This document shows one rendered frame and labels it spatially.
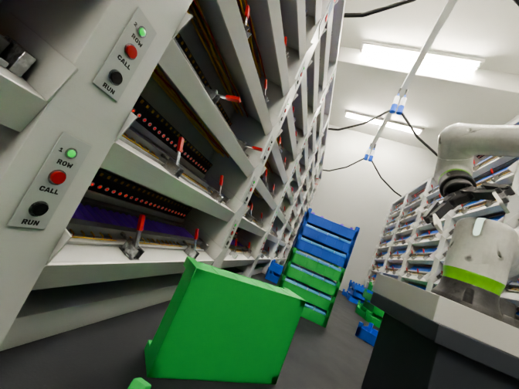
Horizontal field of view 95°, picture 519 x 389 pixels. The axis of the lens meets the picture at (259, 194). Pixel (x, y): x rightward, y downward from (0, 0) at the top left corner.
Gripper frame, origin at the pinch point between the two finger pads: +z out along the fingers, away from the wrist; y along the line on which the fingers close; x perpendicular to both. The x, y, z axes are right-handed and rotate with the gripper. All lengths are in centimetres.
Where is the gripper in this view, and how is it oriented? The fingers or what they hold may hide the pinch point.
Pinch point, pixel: (468, 217)
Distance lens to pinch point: 79.3
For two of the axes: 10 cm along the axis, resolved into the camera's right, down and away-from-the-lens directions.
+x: -5.8, -8.2, 0.0
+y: -6.3, 4.5, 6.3
